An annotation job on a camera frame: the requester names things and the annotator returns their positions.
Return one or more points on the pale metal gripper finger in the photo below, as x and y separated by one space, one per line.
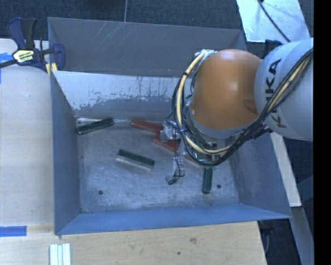
177 170
168 132

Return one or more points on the red-brown flat block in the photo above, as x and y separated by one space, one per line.
165 145
144 126

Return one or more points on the dark green flat block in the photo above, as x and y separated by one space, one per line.
207 180
135 159
95 126

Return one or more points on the grey metal bin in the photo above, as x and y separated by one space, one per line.
132 186

